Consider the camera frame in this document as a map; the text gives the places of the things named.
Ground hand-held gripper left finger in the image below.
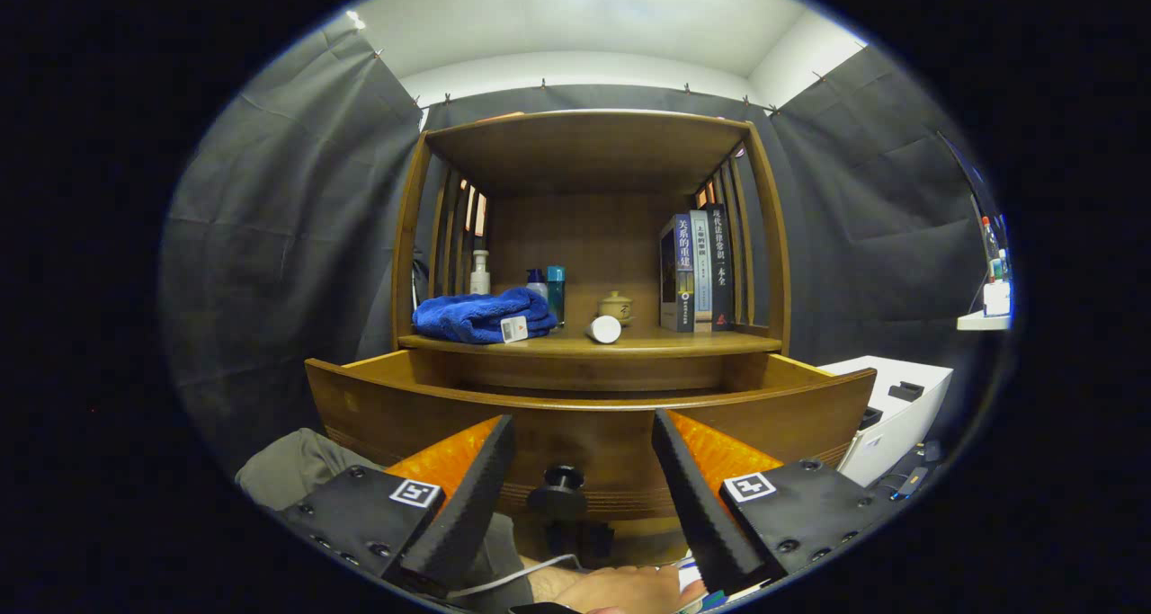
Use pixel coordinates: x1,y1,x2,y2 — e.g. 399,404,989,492
274,414,518,597

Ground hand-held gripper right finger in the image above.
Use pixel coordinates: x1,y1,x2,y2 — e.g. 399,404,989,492
651,407,896,597

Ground wooden drawer with black knob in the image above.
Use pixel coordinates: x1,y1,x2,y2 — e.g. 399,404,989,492
304,349,878,523

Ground wooden cabinet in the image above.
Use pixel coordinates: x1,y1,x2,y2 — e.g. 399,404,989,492
389,109,792,565

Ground blue towel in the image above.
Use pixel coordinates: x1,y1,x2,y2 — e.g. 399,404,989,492
412,287,558,345

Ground white side table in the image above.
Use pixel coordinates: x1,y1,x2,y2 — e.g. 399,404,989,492
816,355,954,489

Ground dark blue book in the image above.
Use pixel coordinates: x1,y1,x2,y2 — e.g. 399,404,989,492
658,214,695,334

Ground light grey book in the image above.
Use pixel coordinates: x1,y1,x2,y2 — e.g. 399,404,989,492
688,209,714,333

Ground black book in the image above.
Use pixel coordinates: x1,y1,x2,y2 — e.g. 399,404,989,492
706,202,735,332

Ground clear bottle with red cap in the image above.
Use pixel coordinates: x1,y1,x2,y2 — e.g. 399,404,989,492
980,216,1002,282

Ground white cable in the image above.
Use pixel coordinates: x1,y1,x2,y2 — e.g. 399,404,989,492
445,554,585,599

